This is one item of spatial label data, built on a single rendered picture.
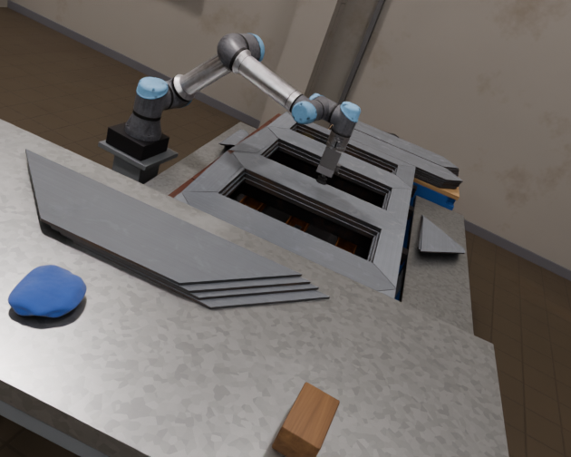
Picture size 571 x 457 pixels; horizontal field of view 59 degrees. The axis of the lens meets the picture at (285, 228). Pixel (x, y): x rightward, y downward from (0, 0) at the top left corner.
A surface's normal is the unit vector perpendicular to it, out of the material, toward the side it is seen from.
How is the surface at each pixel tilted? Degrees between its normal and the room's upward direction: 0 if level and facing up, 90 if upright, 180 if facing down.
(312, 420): 0
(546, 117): 90
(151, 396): 0
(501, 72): 90
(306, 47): 90
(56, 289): 4
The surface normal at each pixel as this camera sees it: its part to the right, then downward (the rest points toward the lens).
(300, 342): 0.32, -0.81
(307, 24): -0.38, 0.36
